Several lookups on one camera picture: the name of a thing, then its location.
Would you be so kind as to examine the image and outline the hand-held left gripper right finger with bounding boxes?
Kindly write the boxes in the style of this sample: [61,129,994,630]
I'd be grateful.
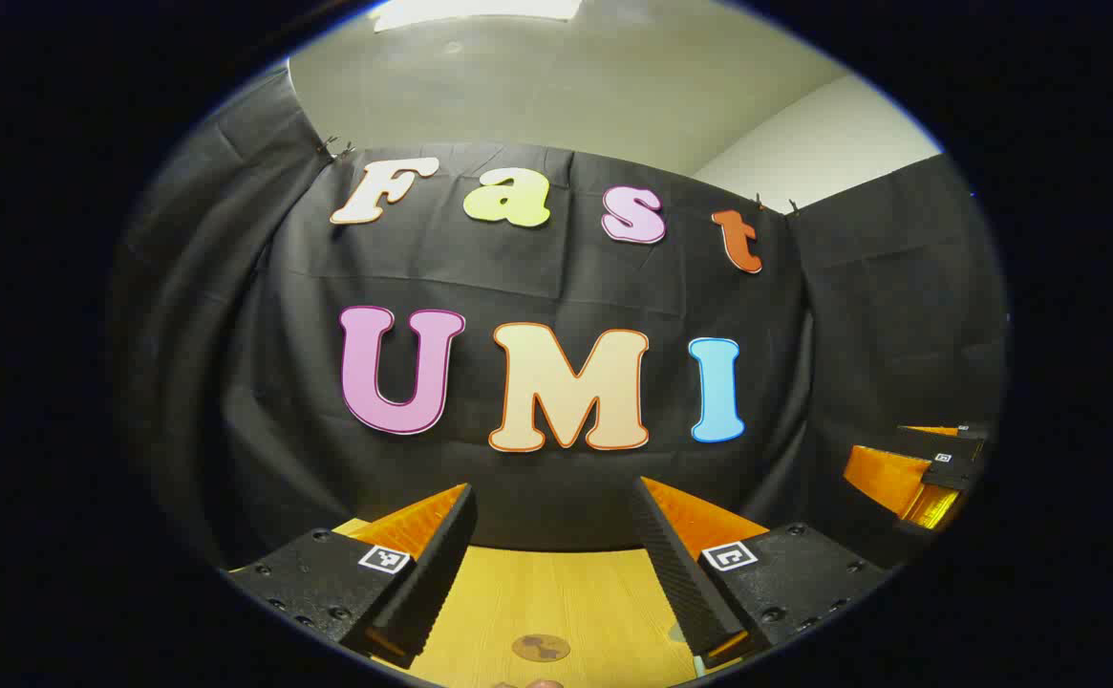
[629,475,893,670]

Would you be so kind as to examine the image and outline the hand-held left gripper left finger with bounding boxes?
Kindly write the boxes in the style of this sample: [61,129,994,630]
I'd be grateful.
[225,483,479,669]

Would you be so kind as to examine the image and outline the round cork coaster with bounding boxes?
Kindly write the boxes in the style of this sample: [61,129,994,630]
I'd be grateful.
[511,634,572,663]

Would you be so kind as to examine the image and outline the wooden desktop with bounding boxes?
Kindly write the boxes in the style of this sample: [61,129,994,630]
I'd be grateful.
[332,516,734,688]

